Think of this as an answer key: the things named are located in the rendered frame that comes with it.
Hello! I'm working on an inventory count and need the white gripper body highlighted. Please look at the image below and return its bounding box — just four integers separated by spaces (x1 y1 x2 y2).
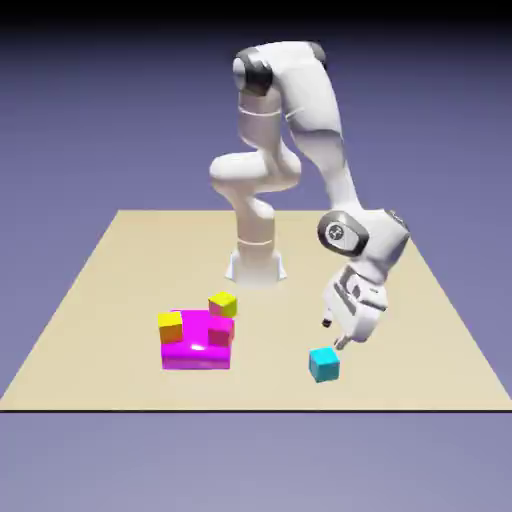
321 286 388 345

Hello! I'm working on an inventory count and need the small cyan cube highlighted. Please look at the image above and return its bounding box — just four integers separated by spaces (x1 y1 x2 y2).
308 346 342 384

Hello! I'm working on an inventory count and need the small yellow cube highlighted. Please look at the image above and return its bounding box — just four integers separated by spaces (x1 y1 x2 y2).
207 291 238 320
157 310 185 346

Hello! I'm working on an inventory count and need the small pink cube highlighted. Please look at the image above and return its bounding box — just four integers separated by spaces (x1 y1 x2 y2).
207 325 236 348

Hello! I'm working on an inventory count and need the large magenta box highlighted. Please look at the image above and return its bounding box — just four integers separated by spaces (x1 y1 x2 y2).
160 308 236 372

